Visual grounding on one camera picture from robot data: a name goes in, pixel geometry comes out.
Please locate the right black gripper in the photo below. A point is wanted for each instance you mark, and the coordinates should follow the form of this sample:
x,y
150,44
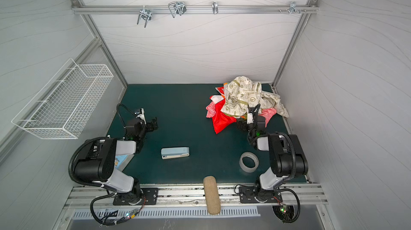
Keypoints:
x,y
243,124

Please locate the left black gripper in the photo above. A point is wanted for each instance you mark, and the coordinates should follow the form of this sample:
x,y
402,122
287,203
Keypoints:
x,y
150,125

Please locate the red cloth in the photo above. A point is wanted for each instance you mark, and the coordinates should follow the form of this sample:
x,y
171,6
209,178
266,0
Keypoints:
x,y
218,98

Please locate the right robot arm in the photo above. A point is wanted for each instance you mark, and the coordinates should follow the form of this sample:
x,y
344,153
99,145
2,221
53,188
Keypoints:
x,y
286,162

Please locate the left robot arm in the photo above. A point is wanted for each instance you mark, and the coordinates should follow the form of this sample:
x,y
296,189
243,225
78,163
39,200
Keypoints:
x,y
94,164

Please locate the pink patterned cloth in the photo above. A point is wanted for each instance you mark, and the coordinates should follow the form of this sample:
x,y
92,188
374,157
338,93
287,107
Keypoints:
x,y
268,113

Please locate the cream patterned cloth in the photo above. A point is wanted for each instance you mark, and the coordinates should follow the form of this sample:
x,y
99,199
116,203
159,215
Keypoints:
x,y
242,94

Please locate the light blue stapler case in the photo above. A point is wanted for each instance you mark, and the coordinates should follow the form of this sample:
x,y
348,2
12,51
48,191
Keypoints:
x,y
176,152

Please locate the clear tape roll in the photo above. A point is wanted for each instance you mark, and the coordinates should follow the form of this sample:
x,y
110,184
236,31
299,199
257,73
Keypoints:
x,y
249,162

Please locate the green table mat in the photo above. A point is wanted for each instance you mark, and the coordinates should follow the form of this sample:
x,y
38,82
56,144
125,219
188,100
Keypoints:
x,y
181,115

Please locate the blue tissue packet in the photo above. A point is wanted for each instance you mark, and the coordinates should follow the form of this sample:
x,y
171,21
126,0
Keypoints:
x,y
121,161

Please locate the tan cork roller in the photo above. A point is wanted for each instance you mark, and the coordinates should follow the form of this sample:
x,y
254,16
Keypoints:
x,y
211,195

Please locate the metal U-bolt clamp left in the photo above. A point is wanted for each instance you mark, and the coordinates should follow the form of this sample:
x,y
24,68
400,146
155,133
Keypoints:
x,y
145,15

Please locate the metal u-bolt clamp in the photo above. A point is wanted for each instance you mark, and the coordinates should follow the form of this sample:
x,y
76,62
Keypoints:
x,y
177,8
145,15

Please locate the white vent grille strip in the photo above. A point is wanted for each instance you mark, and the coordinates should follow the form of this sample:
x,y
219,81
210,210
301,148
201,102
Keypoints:
x,y
174,212

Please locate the metal U-bolt clamp middle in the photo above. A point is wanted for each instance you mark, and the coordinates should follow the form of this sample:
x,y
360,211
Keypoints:
x,y
177,8

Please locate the small metal hook clamp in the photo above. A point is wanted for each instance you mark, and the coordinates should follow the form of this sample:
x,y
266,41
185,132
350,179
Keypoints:
x,y
214,7

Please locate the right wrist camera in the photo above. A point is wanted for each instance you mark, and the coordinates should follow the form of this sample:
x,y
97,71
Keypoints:
x,y
250,118

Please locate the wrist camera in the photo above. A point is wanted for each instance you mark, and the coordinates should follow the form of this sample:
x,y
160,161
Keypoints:
x,y
250,118
140,114

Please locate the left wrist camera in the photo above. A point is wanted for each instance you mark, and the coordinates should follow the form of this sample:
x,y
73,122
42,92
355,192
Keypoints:
x,y
140,114

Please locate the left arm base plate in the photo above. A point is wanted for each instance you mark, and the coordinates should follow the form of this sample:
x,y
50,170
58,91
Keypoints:
x,y
147,195

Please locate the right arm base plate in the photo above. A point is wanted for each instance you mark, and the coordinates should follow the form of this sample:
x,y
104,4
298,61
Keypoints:
x,y
255,195

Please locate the aluminium front rail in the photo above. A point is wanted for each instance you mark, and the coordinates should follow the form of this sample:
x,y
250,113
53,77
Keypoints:
x,y
194,195

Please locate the white wire basket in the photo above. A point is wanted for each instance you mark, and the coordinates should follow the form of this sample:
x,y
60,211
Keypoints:
x,y
62,108

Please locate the metal crossbar rail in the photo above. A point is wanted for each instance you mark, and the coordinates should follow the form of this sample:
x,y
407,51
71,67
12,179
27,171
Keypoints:
x,y
191,9

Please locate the metal bracket clamp right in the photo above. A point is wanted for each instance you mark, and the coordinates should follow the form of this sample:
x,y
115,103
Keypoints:
x,y
293,9

